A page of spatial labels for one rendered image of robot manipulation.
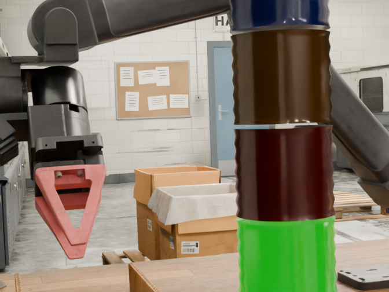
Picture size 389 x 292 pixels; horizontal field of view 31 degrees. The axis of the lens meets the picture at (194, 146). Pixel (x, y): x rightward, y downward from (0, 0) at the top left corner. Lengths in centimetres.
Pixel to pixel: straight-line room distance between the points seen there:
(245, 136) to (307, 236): 4
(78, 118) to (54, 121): 3
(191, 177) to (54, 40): 387
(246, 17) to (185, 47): 1126
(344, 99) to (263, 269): 62
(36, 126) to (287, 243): 50
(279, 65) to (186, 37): 1128
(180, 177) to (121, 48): 694
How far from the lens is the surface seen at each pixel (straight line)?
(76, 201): 74
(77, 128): 74
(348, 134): 88
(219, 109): 1156
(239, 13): 26
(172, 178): 455
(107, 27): 78
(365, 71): 1111
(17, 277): 72
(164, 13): 80
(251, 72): 26
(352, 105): 88
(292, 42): 26
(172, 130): 1143
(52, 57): 75
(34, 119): 73
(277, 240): 26
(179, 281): 96
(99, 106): 1128
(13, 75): 77
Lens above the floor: 113
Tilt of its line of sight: 3 degrees down
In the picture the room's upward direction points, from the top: 2 degrees counter-clockwise
